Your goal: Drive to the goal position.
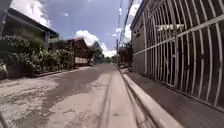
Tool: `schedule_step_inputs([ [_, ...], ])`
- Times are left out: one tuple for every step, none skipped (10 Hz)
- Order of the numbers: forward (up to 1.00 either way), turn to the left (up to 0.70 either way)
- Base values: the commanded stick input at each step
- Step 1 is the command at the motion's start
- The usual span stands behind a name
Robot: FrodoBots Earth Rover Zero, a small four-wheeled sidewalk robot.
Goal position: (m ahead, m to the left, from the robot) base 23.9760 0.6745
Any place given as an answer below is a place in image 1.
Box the pole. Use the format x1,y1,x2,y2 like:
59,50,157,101
115,38,120,66

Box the group of trees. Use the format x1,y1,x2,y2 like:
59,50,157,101
88,40,118,66

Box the grey building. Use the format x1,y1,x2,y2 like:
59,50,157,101
129,0,148,75

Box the brown house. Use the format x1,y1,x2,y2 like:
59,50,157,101
64,37,93,67

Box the grey concrete road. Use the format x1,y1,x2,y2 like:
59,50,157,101
0,63,151,128

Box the pale concrete kerb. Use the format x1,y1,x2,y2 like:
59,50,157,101
119,68,184,128

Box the white metal bar gate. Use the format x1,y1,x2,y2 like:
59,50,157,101
141,0,224,109

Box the green hedge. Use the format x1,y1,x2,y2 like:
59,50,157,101
0,34,76,81

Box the grey concrete pavement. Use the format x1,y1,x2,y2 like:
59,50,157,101
124,71,224,128

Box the house with dark roof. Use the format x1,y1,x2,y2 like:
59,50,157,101
0,7,60,51

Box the overhead wires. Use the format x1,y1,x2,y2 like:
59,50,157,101
114,0,135,48

